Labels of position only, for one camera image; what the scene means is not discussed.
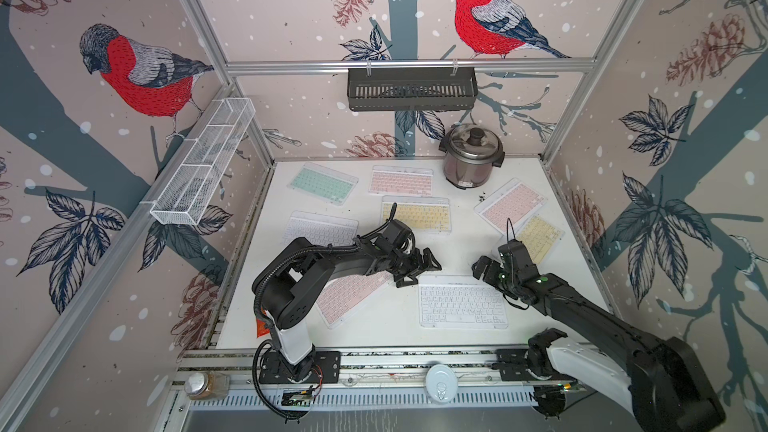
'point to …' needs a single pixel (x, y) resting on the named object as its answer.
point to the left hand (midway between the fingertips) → (438, 271)
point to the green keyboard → (323, 183)
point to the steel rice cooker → (471, 150)
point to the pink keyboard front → (343, 297)
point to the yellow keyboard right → (539, 235)
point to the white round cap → (441, 383)
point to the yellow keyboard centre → (422, 213)
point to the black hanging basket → (404, 89)
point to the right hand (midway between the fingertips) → (481, 268)
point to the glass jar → (203, 386)
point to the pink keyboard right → (515, 200)
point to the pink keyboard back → (406, 181)
